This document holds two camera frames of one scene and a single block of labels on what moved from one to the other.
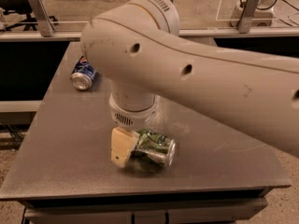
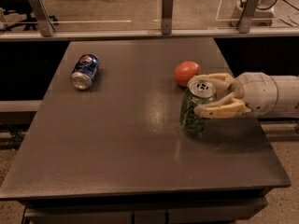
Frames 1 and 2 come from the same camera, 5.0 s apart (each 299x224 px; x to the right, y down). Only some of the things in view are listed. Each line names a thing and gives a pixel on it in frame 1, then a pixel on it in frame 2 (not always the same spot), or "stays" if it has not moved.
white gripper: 130,119 to 259,94
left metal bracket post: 45,25 stays
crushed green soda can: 156,147 to 197,93
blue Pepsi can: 83,74 stays
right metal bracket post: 249,11 stays
